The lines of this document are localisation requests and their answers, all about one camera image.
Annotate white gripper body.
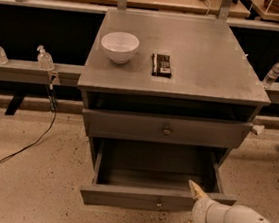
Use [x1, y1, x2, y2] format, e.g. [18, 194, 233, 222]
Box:
[189, 197, 231, 223]

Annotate grey drawer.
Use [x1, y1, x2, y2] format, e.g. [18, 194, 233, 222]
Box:
[83, 108, 252, 149]
[80, 138, 236, 212]

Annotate grey top drawer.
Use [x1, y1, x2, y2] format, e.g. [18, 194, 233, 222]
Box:
[83, 108, 252, 149]

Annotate grey drawer cabinet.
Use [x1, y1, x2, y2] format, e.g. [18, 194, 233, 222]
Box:
[78, 10, 270, 166]

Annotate black snack bar packet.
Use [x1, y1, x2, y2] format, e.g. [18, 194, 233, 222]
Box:
[152, 54, 172, 79]

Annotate clear water bottle right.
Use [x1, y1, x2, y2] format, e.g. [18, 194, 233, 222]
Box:
[262, 62, 279, 88]

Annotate white ceramic bowl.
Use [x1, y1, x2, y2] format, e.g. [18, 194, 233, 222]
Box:
[101, 31, 139, 64]

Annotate clear pump bottle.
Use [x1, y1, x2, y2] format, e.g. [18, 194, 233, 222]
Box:
[37, 45, 55, 71]

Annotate black power cable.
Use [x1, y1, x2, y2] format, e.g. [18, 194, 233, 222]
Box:
[0, 77, 60, 177]

